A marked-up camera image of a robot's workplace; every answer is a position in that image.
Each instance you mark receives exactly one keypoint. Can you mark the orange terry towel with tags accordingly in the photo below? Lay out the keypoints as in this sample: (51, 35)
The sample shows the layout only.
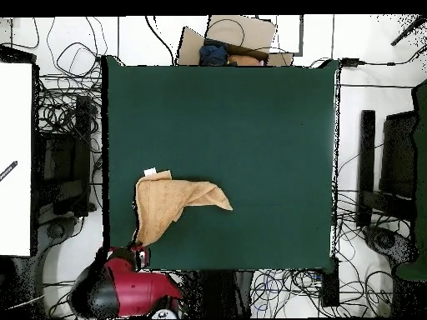
(160, 200)

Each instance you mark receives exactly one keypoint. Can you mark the dark green table cloth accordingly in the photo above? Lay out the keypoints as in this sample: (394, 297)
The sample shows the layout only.
(250, 150)

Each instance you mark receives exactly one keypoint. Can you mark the white board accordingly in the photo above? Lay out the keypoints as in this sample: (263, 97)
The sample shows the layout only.
(15, 150)

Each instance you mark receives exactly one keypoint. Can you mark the black rectangular box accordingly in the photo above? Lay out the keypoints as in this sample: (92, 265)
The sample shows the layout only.
(330, 283)

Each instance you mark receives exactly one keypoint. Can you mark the dark blue garment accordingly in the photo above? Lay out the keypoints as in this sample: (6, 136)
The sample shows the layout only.
(213, 53)

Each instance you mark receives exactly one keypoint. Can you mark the orange cloth in box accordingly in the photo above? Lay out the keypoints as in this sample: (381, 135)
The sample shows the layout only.
(243, 60)

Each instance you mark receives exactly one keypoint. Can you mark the brown cardboard box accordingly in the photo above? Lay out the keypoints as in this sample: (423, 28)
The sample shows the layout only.
(240, 33)

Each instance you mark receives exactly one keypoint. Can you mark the black chair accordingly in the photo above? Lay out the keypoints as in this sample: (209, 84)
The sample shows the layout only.
(397, 153)

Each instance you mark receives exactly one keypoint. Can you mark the black power adapter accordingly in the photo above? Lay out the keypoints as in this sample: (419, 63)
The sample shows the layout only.
(349, 62)

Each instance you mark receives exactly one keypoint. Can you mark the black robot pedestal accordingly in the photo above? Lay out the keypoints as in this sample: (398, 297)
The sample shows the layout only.
(217, 293)

